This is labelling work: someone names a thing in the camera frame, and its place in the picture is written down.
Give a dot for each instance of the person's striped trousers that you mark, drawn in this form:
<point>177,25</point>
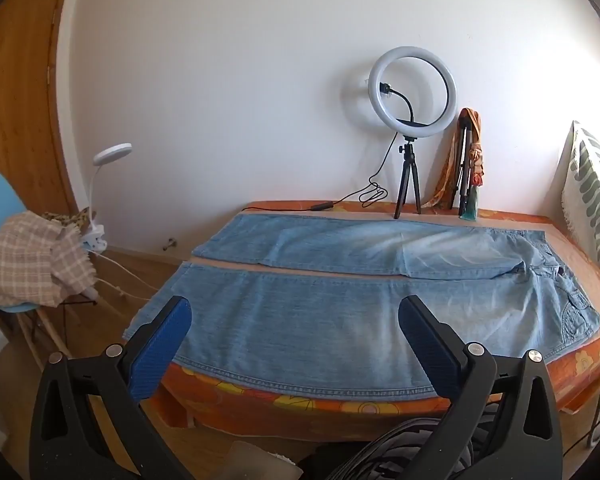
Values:
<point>405,440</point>

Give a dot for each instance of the beige plaid cloth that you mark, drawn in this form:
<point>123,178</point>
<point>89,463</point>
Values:
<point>25,255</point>

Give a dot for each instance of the wooden door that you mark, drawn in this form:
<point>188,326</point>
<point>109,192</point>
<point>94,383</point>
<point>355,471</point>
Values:
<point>20,85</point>

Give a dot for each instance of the blue denim pants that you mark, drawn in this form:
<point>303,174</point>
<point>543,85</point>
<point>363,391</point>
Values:
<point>305,320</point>

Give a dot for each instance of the metal door stopper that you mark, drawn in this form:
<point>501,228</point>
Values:
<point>169,244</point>

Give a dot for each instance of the light blue chair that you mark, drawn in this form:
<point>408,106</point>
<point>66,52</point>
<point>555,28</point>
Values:
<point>0,195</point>

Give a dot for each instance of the folded black tripod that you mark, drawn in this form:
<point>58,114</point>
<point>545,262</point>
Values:
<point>462,170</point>

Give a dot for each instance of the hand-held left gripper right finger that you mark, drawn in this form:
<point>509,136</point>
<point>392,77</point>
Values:
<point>430,355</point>

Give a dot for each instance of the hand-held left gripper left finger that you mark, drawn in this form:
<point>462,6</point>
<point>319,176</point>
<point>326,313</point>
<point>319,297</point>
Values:
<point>160,350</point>

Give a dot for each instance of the leaf patterned cushion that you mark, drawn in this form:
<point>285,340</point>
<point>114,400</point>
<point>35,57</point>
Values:
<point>595,195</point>

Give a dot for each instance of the teal ornament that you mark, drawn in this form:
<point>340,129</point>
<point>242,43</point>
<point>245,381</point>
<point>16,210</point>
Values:
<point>470,207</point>

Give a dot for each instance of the white clip lamp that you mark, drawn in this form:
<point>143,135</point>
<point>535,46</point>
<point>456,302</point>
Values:
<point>112,152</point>

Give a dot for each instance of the small black tripod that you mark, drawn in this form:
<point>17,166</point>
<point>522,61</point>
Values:
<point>406,160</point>

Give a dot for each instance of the spotted cloth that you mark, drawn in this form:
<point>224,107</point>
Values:
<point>67,219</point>

